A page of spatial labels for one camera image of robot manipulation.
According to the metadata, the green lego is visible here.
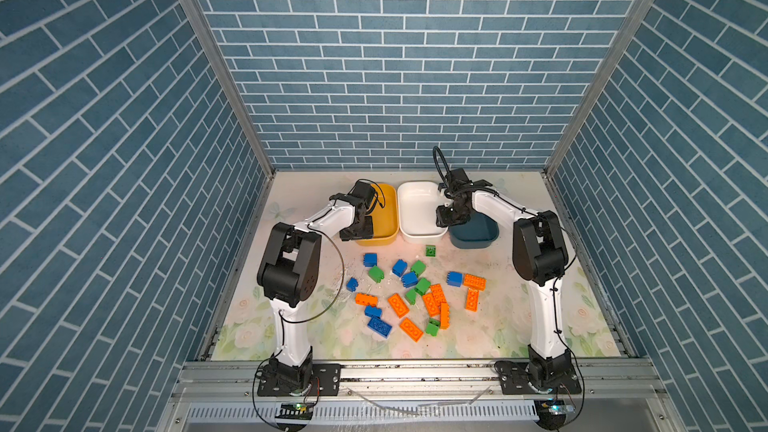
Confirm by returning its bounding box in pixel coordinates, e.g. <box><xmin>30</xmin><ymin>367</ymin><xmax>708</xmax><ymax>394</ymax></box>
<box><xmin>405</xmin><ymin>289</ymin><xmax>417</xmax><ymax>305</ymax></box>
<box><xmin>414</xmin><ymin>278</ymin><xmax>431</xmax><ymax>296</ymax></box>
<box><xmin>425</xmin><ymin>318</ymin><xmax>440</xmax><ymax>337</ymax></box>
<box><xmin>410</xmin><ymin>260</ymin><xmax>426</xmax><ymax>277</ymax></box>
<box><xmin>368</xmin><ymin>266</ymin><xmax>385</xmax><ymax>284</ymax></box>

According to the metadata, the orange lego horizontal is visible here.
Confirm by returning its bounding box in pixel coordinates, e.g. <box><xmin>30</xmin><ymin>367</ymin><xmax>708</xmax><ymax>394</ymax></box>
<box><xmin>463</xmin><ymin>274</ymin><xmax>487</xmax><ymax>291</ymax></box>

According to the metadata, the orange lego vertical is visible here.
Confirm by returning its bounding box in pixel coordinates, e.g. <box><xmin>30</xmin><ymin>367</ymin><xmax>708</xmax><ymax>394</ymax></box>
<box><xmin>465</xmin><ymin>288</ymin><xmax>480</xmax><ymax>312</ymax></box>

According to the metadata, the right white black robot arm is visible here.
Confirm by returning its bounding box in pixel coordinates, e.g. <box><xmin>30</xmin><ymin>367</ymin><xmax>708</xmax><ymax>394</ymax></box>
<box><xmin>432</xmin><ymin>146</ymin><xmax>582</xmax><ymax>392</ymax></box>

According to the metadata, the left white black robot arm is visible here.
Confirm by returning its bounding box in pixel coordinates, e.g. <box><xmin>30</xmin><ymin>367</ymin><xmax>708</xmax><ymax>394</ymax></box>
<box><xmin>257</xmin><ymin>179</ymin><xmax>385</xmax><ymax>396</ymax></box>

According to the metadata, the yellow plastic container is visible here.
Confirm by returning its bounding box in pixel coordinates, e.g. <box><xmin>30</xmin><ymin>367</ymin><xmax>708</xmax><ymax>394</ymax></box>
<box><xmin>356</xmin><ymin>183</ymin><xmax>399</xmax><ymax>247</ymax></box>

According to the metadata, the white plastic container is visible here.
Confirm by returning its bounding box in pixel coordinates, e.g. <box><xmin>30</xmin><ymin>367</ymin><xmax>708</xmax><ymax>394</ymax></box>
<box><xmin>397</xmin><ymin>181</ymin><xmax>448</xmax><ymax>245</ymax></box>

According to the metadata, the dark teal plastic container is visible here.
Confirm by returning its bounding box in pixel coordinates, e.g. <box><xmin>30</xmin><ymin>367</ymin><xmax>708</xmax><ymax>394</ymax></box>
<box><xmin>448</xmin><ymin>212</ymin><xmax>500</xmax><ymax>250</ymax></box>

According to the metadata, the small blue lego far left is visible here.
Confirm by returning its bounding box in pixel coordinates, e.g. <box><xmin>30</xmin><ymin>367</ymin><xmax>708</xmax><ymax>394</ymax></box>
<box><xmin>345</xmin><ymin>277</ymin><xmax>359</xmax><ymax>293</ymax></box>

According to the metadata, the small blue lego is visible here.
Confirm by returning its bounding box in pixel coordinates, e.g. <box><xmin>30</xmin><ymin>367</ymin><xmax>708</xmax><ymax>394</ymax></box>
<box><xmin>345</xmin><ymin>277</ymin><xmax>359</xmax><ymax>293</ymax></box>
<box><xmin>364</xmin><ymin>305</ymin><xmax>383</xmax><ymax>319</ymax></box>

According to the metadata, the orange lego centre upper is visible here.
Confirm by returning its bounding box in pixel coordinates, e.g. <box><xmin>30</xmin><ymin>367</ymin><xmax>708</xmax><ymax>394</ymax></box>
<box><xmin>430</xmin><ymin>284</ymin><xmax>446</xmax><ymax>304</ymax></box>

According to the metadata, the small blue lego lower left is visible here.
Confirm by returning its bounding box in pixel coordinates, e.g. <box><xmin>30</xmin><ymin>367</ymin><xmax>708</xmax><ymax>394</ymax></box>
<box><xmin>364</xmin><ymin>305</ymin><xmax>383</xmax><ymax>319</ymax></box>

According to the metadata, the orange lego centre left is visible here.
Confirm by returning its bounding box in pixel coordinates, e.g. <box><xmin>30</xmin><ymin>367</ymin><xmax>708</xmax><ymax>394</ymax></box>
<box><xmin>387</xmin><ymin>293</ymin><xmax>410</xmax><ymax>319</ymax></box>

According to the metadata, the orange lego standing right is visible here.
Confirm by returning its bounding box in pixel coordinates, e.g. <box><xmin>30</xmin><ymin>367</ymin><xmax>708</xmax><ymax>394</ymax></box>
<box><xmin>439</xmin><ymin>302</ymin><xmax>451</xmax><ymax>329</ymax></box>

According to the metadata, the orange lego centre lower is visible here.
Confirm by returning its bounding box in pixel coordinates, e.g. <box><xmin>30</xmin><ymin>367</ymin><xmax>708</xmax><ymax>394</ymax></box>
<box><xmin>422</xmin><ymin>293</ymin><xmax>440</xmax><ymax>317</ymax></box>

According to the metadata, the large blue lego bottom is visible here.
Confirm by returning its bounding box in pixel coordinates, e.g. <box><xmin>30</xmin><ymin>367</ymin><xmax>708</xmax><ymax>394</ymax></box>
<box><xmin>367</xmin><ymin>317</ymin><xmax>392</xmax><ymax>338</ymax></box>

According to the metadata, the orange lego bottom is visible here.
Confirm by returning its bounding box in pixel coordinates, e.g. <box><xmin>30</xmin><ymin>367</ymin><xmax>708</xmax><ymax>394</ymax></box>
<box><xmin>400</xmin><ymin>317</ymin><xmax>424</xmax><ymax>343</ymax></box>

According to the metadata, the green lego bottom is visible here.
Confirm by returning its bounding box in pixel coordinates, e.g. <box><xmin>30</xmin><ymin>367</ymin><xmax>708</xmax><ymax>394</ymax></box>
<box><xmin>425</xmin><ymin>318</ymin><xmax>440</xmax><ymax>337</ymax></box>

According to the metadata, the white vent grille strip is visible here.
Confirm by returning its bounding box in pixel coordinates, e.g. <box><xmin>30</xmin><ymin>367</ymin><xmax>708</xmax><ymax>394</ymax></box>
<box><xmin>187</xmin><ymin>400</ymin><xmax>537</xmax><ymax>425</ymax></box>

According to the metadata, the left circuit board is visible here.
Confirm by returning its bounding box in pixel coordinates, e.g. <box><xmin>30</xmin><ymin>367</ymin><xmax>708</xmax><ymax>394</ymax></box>
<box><xmin>275</xmin><ymin>403</ymin><xmax>315</xmax><ymax>422</ymax></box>

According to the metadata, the circuit board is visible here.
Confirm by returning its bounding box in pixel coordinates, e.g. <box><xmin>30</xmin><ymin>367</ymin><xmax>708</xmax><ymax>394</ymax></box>
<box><xmin>275</xmin><ymin>403</ymin><xmax>315</xmax><ymax>422</ymax></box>
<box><xmin>534</xmin><ymin>400</ymin><xmax>575</xmax><ymax>431</ymax></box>

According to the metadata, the right circuit board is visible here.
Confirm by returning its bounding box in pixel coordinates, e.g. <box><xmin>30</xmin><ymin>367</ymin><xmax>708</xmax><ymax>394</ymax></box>
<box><xmin>534</xmin><ymin>400</ymin><xmax>575</xmax><ymax>431</ymax></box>

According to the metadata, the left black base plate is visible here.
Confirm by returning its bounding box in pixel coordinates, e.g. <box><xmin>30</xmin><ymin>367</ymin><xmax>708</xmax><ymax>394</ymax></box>
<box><xmin>256</xmin><ymin>363</ymin><xmax>341</xmax><ymax>397</ymax></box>

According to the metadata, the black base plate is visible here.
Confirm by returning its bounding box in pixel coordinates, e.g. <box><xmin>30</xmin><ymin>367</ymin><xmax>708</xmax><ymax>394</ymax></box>
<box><xmin>256</xmin><ymin>363</ymin><xmax>341</xmax><ymax>397</ymax></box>
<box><xmin>493</xmin><ymin>360</ymin><xmax>582</xmax><ymax>395</ymax></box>

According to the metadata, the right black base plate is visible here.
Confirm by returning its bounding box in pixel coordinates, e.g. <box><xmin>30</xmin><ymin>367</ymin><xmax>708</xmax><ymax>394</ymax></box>
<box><xmin>493</xmin><ymin>360</ymin><xmax>582</xmax><ymax>395</ymax></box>

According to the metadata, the aluminium front rail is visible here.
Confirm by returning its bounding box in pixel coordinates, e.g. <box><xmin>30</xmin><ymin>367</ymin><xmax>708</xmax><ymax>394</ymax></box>
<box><xmin>171</xmin><ymin>358</ymin><xmax>666</xmax><ymax>403</ymax></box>

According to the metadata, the left aluminium corner post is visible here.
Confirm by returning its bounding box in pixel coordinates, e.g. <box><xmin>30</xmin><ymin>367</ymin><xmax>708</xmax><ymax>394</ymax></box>
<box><xmin>178</xmin><ymin>0</ymin><xmax>275</xmax><ymax>180</ymax></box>

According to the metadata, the aluminium corner post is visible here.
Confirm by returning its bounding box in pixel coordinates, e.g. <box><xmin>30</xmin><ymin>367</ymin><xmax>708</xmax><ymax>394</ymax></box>
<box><xmin>543</xmin><ymin>0</ymin><xmax>655</xmax><ymax>182</ymax></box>
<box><xmin>178</xmin><ymin>0</ymin><xmax>275</xmax><ymax>180</ymax></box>

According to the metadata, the right aluminium corner post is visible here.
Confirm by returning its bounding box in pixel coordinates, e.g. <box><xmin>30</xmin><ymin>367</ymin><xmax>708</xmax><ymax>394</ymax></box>
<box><xmin>543</xmin><ymin>0</ymin><xmax>655</xmax><ymax>182</ymax></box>

